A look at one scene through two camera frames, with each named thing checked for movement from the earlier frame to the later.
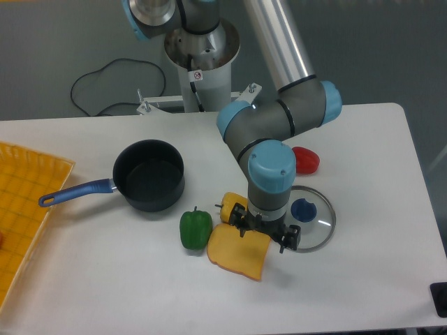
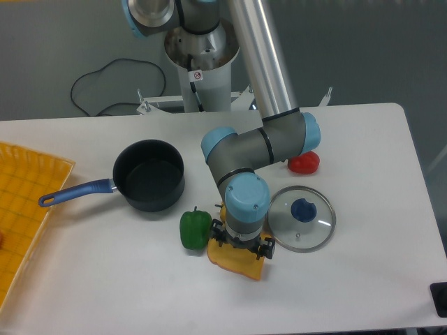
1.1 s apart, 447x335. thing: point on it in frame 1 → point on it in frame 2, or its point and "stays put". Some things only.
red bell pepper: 306,162 stays put
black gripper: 276,229 → 266,248
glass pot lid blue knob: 313,212 stays put
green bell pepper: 195,228 stays put
